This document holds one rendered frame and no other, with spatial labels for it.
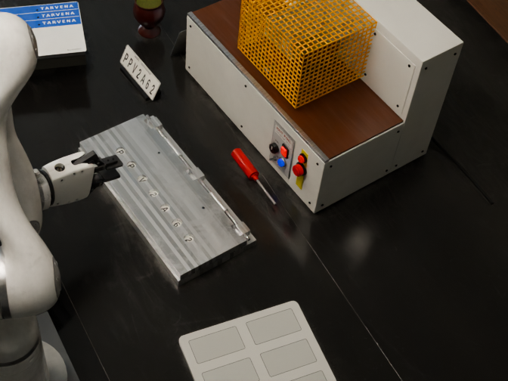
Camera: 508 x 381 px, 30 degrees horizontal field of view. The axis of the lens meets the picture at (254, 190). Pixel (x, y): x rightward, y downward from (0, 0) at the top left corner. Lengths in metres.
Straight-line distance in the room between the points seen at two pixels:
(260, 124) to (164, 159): 0.24
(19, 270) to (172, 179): 0.71
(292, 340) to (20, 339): 0.59
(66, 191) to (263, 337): 0.51
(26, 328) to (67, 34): 0.95
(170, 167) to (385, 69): 0.54
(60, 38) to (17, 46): 0.93
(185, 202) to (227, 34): 0.43
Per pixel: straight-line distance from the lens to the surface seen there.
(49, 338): 1.98
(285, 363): 1.98
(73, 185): 1.94
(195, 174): 2.20
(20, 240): 1.55
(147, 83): 2.40
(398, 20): 2.12
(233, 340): 1.99
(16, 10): 2.51
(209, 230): 2.10
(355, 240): 2.18
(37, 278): 1.56
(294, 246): 2.14
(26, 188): 1.78
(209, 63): 2.33
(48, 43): 2.41
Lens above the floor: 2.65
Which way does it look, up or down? 52 degrees down
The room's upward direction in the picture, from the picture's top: 7 degrees clockwise
